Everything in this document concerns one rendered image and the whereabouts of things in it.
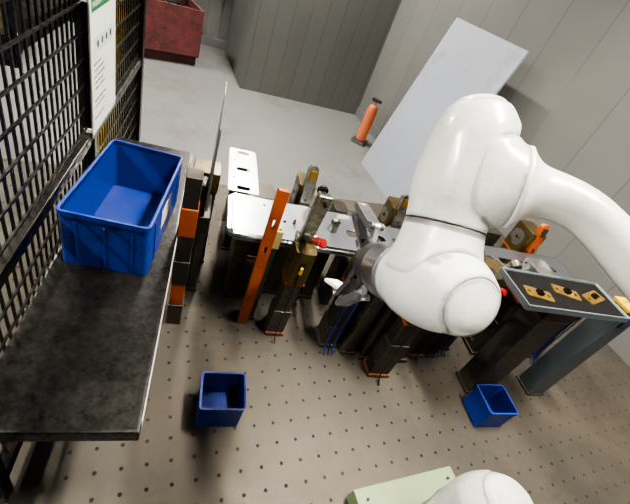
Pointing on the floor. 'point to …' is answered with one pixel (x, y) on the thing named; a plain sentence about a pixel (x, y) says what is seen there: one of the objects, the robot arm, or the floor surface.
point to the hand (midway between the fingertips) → (338, 249)
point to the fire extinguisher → (366, 123)
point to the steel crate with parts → (173, 30)
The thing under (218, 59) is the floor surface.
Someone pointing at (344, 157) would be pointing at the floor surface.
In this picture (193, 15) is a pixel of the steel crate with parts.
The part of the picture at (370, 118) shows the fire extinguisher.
